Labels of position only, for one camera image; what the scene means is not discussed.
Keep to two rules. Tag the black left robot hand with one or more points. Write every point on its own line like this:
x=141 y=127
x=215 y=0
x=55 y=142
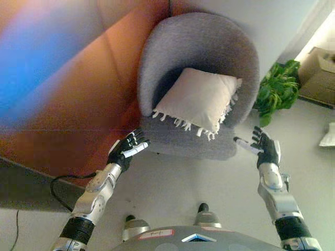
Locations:
x=123 y=154

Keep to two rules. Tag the grey fabric tub armchair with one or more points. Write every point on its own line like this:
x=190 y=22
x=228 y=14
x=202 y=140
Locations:
x=209 y=47

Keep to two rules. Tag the white paper item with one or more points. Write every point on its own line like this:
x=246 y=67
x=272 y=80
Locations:
x=328 y=137

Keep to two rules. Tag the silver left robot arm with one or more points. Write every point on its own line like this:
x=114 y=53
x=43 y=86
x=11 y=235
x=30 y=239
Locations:
x=94 y=201

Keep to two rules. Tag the cardboard box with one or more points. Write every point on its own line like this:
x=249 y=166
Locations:
x=316 y=83

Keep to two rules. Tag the silver right robot leg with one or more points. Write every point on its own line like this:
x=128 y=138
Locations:
x=208 y=218

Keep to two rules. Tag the silver left robot leg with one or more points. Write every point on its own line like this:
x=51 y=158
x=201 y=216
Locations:
x=133 y=226

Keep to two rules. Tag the grey robot torso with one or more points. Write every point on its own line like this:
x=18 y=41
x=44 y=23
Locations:
x=193 y=241

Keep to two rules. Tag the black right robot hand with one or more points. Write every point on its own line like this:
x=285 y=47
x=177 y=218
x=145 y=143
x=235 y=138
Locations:
x=268 y=151

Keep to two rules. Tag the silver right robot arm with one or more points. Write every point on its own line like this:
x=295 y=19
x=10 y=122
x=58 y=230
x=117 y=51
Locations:
x=282 y=204

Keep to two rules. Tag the silver robot leg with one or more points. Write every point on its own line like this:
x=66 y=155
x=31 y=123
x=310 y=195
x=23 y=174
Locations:
x=208 y=218
x=133 y=226

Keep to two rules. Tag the reddish brown wooden cabinet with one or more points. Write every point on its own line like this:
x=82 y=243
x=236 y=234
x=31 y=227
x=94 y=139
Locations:
x=65 y=91

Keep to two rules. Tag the green leafy potted plant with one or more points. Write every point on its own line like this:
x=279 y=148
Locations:
x=277 y=91

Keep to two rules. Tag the cream fringed throw pillow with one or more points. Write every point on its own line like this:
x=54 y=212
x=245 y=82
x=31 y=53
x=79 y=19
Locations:
x=199 y=99

